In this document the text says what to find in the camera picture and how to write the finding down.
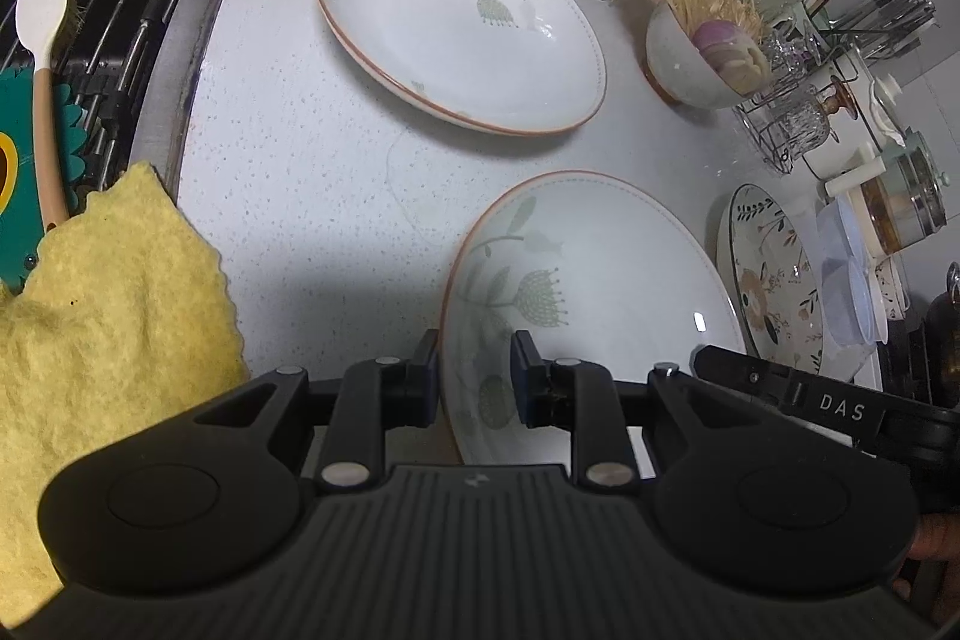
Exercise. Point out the teal sunflower mat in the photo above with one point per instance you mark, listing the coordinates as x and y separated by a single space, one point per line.
21 225

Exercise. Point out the glass health kettle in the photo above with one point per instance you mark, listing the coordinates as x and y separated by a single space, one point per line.
905 201

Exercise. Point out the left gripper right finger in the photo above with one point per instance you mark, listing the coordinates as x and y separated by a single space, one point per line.
594 408

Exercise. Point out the white bowl with vegetables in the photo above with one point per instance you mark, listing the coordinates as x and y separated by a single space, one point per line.
716 67

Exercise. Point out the floral fox-pattern plate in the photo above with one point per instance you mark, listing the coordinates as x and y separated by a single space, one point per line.
770 281

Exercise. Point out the wire glass-cup rack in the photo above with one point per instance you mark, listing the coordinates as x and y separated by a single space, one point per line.
795 113

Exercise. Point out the white leaf-pattern plate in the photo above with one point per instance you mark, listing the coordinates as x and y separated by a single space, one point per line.
593 268
508 67

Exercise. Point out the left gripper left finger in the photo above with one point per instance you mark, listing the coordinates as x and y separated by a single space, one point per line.
282 410

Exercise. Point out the yellow dish cloth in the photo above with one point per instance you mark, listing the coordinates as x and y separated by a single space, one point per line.
125 321

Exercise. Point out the translucent plastic container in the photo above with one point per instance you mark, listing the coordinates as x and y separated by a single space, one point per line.
851 296

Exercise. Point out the white silicone spatula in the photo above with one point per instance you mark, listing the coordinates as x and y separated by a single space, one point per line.
42 26

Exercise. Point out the hand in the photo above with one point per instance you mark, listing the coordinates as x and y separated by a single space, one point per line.
938 538

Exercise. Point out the white electric cooking pot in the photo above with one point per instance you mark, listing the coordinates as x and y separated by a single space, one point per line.
862 123

